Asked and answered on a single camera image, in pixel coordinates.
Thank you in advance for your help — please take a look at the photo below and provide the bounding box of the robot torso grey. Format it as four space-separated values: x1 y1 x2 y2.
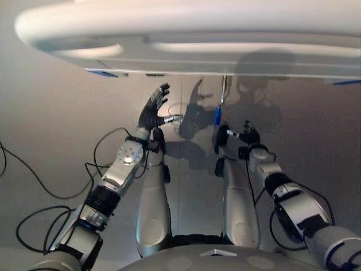
117 233 325 271

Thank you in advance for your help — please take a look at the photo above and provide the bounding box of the robot right leg silver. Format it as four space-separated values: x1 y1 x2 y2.
214 154 261 250

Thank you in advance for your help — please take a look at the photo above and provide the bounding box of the black cable loop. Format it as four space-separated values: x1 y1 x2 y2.
15 205 74 254

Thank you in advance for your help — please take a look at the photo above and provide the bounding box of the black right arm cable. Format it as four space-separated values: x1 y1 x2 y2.
244 158 336 251

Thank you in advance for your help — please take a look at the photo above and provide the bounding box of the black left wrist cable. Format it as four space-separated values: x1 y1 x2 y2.
84 127 147 181

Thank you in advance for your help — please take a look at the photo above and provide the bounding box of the robot left leg silver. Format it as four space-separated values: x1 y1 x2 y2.
135 154 173 258

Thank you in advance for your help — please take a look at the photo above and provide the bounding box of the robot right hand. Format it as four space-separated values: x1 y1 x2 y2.
226 120 262 146

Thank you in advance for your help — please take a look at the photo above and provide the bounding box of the long black floor cable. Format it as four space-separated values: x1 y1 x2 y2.
0 140 95 199

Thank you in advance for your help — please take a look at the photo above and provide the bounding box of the robot leg silver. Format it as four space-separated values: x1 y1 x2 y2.
214 154 261 250
135 154 173 258

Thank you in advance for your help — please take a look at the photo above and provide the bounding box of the bed crank blue grip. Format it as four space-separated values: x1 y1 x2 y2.
213 75 228 127

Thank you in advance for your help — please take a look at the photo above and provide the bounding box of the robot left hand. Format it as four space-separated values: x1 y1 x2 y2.
138 82 184 132

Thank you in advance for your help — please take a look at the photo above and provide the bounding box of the robot foot dark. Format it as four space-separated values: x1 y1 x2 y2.
213 124 231 155
148 126 167 155

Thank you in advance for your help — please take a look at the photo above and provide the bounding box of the robot right foot dark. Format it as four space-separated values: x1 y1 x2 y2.
213 124 231 155

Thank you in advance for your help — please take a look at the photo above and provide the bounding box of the robot left foot dark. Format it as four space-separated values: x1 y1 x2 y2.
148 126 167 155

